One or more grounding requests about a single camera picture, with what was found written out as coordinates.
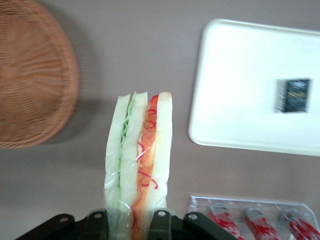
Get clear acrylic bottle rack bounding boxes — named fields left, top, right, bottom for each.
left=186, top=194, right=320, bottom=240

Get cream plastic tray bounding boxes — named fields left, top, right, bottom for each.
left=187, top=18, right=320, bottom=158

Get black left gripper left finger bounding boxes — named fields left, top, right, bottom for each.
left=84, top=208, right=110, bottom=240

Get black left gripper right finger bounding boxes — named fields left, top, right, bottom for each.
left=149, top=208, right=174, bottom=240

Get small black box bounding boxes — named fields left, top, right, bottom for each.
left=275, top=78, right=313, bottom=115

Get round brown wicker basket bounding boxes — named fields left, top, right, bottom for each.
left=0, top=0, right=81, bottom=150

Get triangle sandwich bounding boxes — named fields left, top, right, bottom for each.
left=103, top=90, right=174, bottom=240

